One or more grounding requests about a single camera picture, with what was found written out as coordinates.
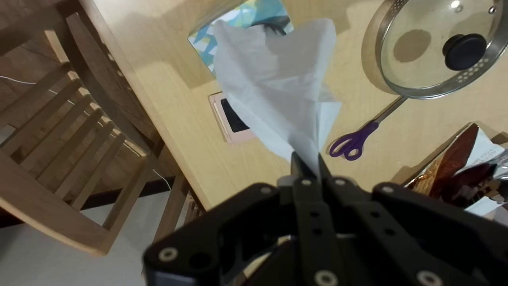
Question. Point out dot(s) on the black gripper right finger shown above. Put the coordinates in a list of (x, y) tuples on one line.
[(402, 227)]

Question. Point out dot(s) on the pink square device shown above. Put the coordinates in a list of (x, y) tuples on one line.
[(233, 119)]

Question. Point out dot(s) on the white paper tissue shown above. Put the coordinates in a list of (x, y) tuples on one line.
[(280, 89)]

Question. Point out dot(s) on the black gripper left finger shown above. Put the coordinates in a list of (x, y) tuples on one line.
[(312, 222)]

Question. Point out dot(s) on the patterned tissue box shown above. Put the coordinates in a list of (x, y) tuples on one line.
[(244, 20)]

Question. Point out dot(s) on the brown snack bag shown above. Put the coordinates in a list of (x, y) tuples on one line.
[(455, 163)]

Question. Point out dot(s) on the glass pot lid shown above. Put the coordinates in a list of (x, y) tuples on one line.
[(423, 47)]

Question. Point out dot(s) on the wooden slat chair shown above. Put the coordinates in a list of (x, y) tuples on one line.
[(69, 136)]

